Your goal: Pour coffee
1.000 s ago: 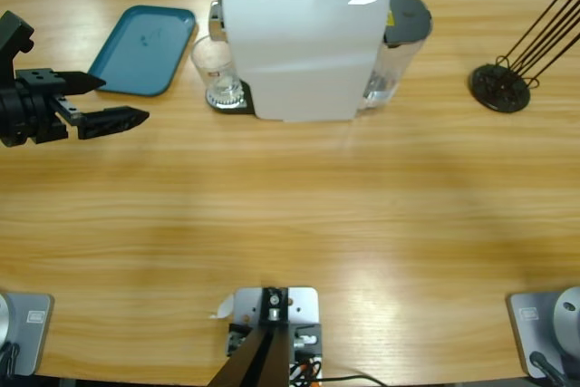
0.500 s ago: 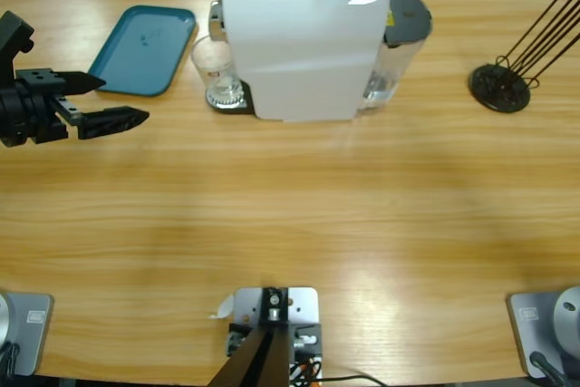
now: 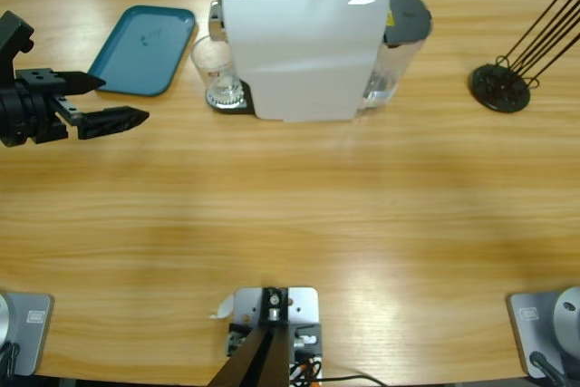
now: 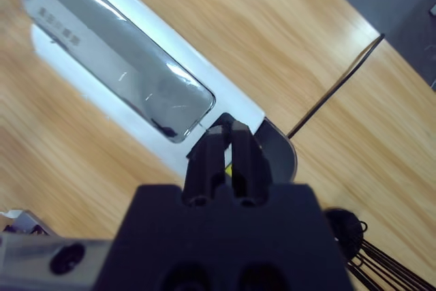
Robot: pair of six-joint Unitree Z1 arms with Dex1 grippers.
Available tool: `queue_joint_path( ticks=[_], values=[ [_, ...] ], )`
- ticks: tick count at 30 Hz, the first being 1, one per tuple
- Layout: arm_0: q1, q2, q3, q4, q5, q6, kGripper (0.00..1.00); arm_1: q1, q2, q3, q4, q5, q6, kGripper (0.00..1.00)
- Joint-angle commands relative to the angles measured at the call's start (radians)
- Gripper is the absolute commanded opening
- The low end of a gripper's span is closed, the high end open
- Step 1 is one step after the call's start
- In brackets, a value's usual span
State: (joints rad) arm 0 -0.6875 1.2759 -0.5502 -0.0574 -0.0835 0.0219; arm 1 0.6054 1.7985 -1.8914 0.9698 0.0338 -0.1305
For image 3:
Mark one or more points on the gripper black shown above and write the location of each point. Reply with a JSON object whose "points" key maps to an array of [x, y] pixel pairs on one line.
{"points": [[27, 110]]}

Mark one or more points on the clear drinking glass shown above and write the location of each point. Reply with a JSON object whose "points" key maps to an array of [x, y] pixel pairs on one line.
{"points": [[213, 65]]}

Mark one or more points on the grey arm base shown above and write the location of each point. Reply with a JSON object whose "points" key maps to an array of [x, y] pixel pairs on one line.
{"points": [[566, 310], [27, 332]]}

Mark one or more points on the white capsule coffee machine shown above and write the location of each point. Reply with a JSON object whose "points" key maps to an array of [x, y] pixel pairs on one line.
{"points": [[294, 51]]}

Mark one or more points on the teal plastic tray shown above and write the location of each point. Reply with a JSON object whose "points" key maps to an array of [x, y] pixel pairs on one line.
{"points": [[136, 56]]}

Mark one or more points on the metal grill drip tray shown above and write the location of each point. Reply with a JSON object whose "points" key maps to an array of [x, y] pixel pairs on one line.
{"points": [[245, 108]]}

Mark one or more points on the white paper tab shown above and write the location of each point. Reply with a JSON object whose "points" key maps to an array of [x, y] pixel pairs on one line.
{"points": [[224, 310]]}

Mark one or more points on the clear water tank dark lid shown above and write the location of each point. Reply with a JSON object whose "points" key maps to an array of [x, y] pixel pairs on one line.
{"points": [[408, 15]]}

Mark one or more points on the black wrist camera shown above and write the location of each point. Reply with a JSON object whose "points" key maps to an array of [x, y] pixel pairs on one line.
{"points": [[13, 38]]}

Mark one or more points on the dark camera post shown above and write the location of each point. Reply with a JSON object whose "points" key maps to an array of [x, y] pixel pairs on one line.
{"points": [[263, 360]]}

